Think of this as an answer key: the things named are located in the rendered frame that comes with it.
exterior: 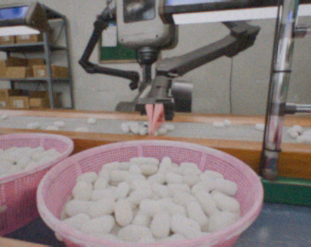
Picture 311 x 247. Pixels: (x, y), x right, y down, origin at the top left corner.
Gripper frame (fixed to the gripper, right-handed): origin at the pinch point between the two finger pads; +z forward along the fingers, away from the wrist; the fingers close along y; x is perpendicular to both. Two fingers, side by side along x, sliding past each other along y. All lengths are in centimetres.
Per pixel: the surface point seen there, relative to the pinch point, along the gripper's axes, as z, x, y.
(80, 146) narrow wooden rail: 8.6, -4.7, -14.5
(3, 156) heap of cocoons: 15.5, -10.5, -25.2
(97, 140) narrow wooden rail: 7.7, -6.0, -10.2
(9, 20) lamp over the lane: -19.7, -21.4, -40.1
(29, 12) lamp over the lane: -21.7, -22.4, -34.6
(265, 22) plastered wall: -215, 71, 88
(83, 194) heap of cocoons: 22.4, -16.3, -2.9
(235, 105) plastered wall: -155, 146, 64
